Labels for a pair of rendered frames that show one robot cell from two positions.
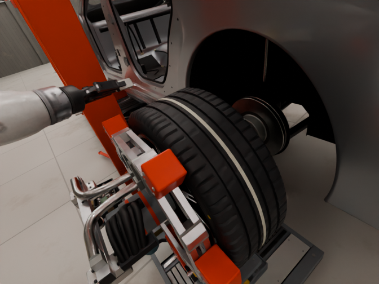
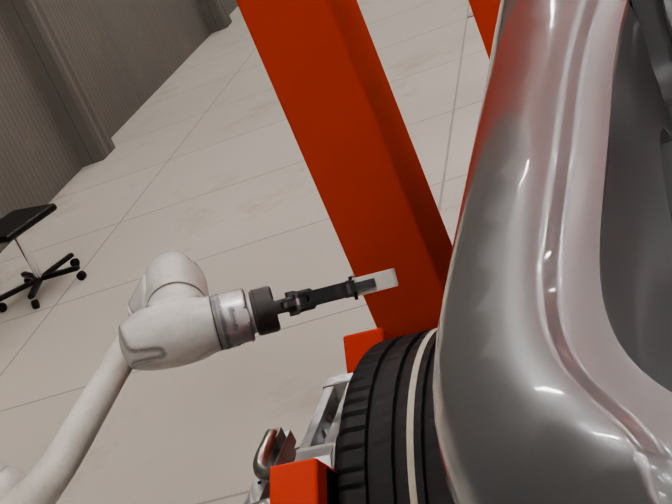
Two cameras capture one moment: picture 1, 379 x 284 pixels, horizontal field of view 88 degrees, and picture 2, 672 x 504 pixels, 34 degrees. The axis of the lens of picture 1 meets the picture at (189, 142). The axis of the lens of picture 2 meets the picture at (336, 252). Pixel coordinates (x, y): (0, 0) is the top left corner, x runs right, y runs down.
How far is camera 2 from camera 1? 1.24 m
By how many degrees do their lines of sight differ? 46
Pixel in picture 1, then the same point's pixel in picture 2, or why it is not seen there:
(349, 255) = not seen: outside the picture
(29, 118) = (192, 344)
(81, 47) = (366, 149)
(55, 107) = (228, 330)
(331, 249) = not seen: outside the picture
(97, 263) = not seen: outside the picture
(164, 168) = (293, 486)
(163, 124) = (354, 408)
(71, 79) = (340, 211)
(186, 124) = (383, 423)
